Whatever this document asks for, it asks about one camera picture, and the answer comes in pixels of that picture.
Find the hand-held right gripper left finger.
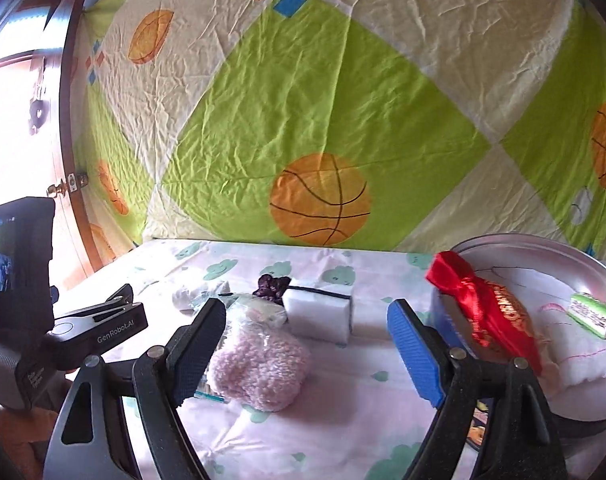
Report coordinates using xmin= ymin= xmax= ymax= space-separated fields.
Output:
xmin=42 ymin=297 xmax=228 ymax=480

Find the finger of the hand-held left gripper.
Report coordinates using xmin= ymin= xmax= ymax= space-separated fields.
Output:
xmin=53 ymin=284 xmax=136 ymax=324

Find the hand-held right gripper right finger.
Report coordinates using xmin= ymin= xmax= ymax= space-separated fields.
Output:
xmin=387 ymin=298 xmax=568 ymax=480

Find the small colourful plastic packet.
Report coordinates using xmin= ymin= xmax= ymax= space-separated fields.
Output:
xmin=193 ymin=389 xmax=231 ymax=405

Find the white sock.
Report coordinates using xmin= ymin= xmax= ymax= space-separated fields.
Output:
xmin=172 ymin=282 xmax=234 ymax=313

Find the fluffy pink cloth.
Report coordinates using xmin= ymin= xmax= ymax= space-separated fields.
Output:
xmin=205 ymin=317 xmax=311 ymax=413

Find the clear plastic packet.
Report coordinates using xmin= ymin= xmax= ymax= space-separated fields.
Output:
xmin=228 ymin=294 xmax=290 ymax=331

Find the red satin pouch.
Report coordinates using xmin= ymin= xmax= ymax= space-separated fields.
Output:
xmin=425 ymin=251 xmax=544 ymax=376

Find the round blue cookie tin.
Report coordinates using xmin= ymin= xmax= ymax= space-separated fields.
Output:
xmin=430 ymin=232 xmax=606 ymax=466

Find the white towel with pink trim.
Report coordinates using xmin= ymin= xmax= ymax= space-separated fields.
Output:
xmin=533 ymin=267 xmax=606 ymax=391

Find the green tissue packet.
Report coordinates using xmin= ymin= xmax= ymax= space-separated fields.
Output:
xmin=568 ymin=291 xmax=606 ymax=339

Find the wooden door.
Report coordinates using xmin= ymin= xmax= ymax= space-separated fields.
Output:
xmin=0 ymin=0 xmax=148 ymax=291

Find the brass door knob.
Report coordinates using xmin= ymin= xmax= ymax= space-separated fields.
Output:
xmin=46 ymin=172 xmax=90 ymax=197

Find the cloud print tablecloth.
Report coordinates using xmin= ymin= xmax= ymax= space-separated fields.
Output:
xmin=48 ymin=239 xmax=606 ymax=480

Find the purple velvet scrunchie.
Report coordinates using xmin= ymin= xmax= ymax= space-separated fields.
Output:
xmin=253 ymin=274 xmax=291 ymax=301

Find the white sponge block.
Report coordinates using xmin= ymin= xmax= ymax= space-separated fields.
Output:
xmin=282 ymin=285 xmax=356 ymax=346

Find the dark hanging door ornament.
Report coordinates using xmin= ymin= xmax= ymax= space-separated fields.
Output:
xmin=28 ymin=57 xmax=51 ymax=136

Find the basketball print hanging sheet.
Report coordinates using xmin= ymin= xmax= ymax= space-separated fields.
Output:
xmin=68 ymin=0 xmax=606 ymax=261

